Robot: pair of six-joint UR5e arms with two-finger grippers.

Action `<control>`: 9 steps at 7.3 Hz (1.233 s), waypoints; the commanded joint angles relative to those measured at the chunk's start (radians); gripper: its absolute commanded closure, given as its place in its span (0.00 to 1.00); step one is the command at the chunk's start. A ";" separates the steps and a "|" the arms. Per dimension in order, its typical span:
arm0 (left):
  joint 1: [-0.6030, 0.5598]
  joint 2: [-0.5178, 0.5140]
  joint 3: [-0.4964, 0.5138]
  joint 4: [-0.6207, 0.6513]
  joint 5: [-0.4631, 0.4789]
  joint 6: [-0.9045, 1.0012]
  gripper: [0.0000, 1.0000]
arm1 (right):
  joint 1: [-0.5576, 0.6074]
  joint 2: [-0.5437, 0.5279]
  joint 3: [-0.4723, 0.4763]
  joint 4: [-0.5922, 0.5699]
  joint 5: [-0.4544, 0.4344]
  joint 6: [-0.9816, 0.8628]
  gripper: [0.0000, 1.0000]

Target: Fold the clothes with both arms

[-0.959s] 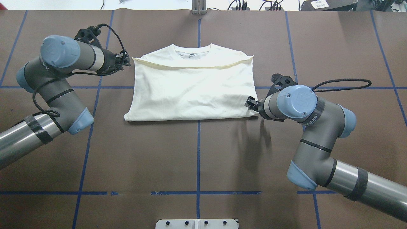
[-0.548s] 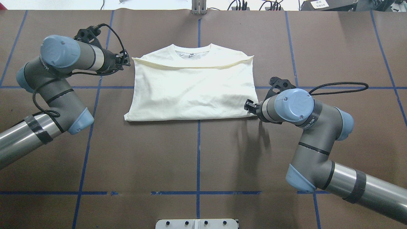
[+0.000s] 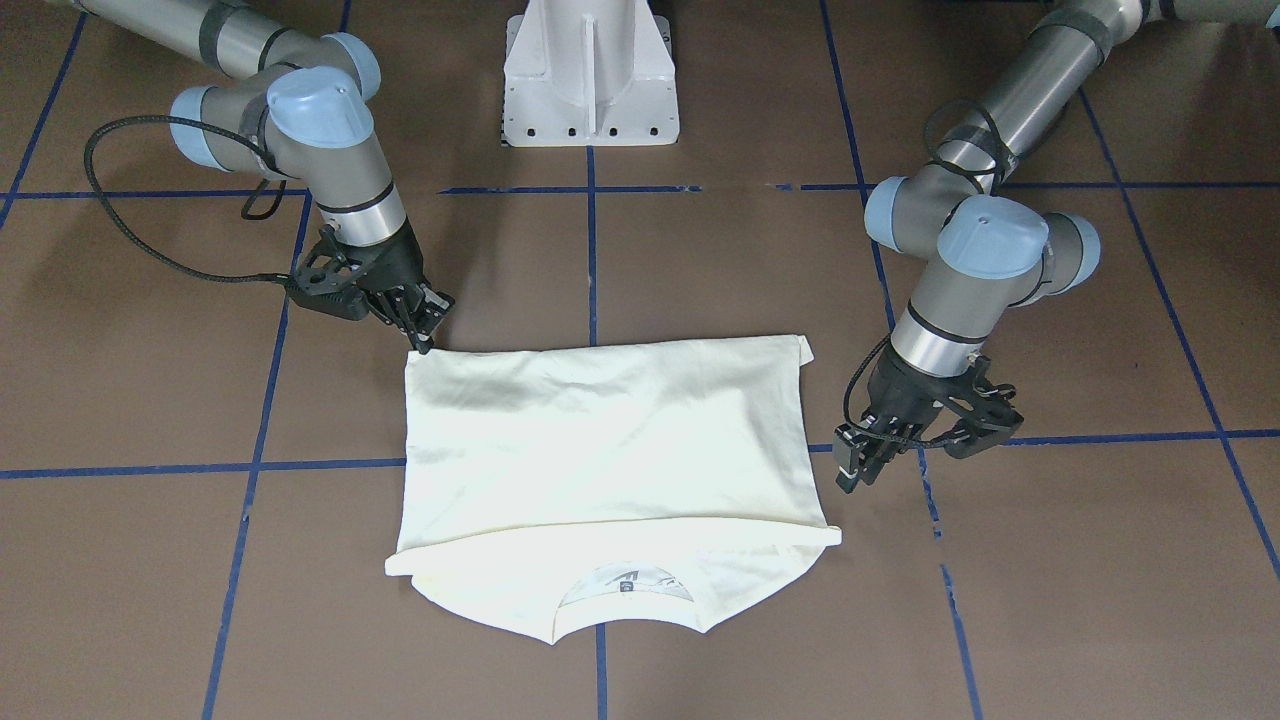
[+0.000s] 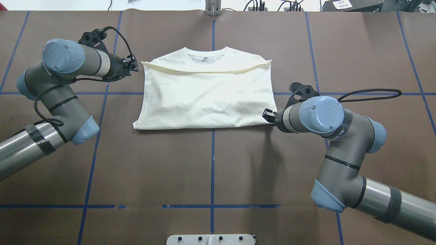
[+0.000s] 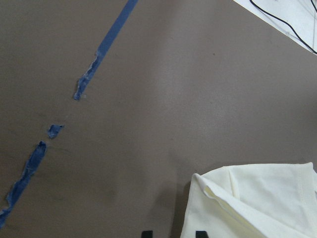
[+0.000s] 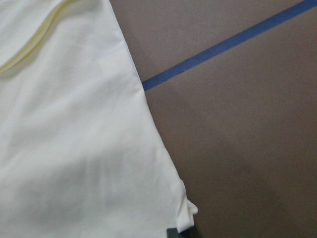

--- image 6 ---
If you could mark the cream long-sleeve printed shirt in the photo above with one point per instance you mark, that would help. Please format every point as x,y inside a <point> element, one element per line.
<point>80,155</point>

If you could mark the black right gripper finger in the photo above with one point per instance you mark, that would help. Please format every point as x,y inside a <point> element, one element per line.
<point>174,233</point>

